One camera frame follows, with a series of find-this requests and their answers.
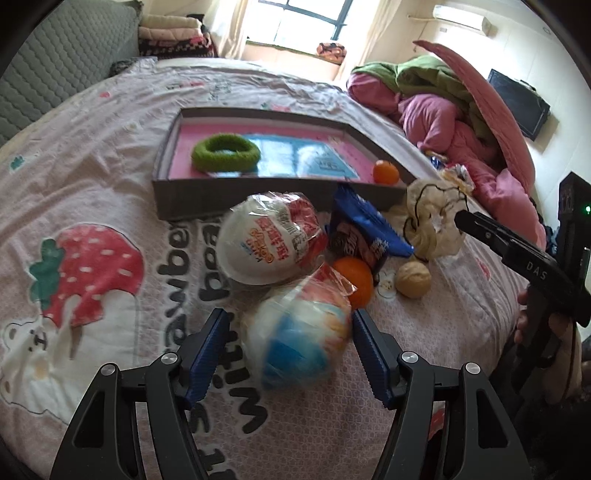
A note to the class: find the dark patterned pillow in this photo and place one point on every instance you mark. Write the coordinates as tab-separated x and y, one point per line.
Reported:
131	67

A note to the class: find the small orange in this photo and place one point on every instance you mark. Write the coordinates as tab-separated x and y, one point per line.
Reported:
386	173

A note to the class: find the pink folded blanket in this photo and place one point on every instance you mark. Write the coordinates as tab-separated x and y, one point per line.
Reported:
171	34

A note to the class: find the pink quilted cover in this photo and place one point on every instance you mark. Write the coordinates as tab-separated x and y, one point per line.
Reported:
489	101

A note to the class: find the person's right hand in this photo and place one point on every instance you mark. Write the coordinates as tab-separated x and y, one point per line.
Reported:
565	355

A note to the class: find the grey quilted headboard cover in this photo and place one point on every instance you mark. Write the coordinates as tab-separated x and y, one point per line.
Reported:
55	60

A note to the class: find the cream folded blanket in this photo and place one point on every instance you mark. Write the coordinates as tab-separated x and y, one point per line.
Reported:
168	21

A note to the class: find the green fuzzy scrunchie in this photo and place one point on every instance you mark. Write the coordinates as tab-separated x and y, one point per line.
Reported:
203	159

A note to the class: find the black television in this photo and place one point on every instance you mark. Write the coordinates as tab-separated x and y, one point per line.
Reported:
519	104

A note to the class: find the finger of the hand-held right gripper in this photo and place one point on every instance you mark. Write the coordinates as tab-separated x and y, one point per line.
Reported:
485	228

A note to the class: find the blue foil wrapper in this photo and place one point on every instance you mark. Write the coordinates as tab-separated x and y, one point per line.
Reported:
436	161

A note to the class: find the colourful snack bag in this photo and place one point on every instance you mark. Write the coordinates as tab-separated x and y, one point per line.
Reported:
459	177

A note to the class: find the window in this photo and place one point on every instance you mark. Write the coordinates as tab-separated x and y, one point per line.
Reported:
309	21

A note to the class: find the white air conditioner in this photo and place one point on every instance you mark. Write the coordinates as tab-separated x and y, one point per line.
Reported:
461	19

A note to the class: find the printed pink bed sheet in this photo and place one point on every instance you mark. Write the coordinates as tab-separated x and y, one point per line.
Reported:
115	184

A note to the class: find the dark checked folded blanket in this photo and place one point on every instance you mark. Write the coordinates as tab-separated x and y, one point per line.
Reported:
184	48

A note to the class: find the grey cardboard box pink inside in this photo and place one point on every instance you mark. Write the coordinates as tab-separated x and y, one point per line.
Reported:
184	198

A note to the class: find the cream curtain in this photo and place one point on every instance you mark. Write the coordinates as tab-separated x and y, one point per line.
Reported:
369	32
240	25

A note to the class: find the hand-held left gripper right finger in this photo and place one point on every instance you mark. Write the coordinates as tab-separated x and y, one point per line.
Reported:
369	355

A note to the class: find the egg toy blue base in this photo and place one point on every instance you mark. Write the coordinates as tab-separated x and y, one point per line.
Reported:
300	332

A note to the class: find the green blanket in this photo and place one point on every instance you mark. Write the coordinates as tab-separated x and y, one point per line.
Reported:
415	71

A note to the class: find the large orange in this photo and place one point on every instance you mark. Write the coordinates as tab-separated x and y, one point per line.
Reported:
358	281

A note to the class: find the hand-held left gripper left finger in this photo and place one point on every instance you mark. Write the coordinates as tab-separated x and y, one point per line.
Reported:
210	350

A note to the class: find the walnut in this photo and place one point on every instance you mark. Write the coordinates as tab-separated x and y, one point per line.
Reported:
413	279

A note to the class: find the blue snack packet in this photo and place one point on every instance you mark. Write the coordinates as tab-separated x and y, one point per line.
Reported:
364	230

